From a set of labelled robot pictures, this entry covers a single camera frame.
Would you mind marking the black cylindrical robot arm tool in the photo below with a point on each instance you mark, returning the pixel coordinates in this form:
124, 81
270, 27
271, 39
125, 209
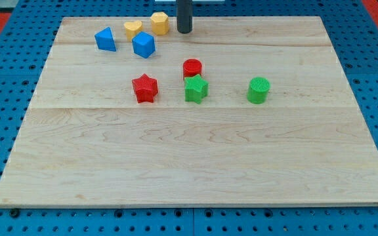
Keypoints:
184, 16

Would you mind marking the blue triangle block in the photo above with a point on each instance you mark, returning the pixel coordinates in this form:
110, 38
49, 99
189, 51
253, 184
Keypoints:
104, 40

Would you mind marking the green star block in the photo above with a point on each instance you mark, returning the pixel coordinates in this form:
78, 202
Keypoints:
195, 89

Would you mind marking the red cylinder block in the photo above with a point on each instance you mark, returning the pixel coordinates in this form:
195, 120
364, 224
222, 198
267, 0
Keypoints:
192, 67

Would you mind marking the red star block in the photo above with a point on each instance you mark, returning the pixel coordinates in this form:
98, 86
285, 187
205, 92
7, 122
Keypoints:
145, 88

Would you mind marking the light wooden board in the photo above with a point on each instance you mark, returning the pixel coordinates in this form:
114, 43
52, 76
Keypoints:
85, 141

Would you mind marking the green cylinder block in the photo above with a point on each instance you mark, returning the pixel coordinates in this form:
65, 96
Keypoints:
258, 90

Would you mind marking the blue cube block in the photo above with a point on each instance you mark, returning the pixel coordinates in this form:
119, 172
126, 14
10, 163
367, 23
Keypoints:
143, 44

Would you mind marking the yellow hexagon block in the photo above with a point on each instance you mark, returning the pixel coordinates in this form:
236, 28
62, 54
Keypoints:
160, 23

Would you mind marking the yellow heart block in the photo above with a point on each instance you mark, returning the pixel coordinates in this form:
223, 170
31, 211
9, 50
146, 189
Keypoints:
132, 28

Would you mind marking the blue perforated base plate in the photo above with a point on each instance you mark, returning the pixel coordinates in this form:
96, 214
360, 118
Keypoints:
24, 46

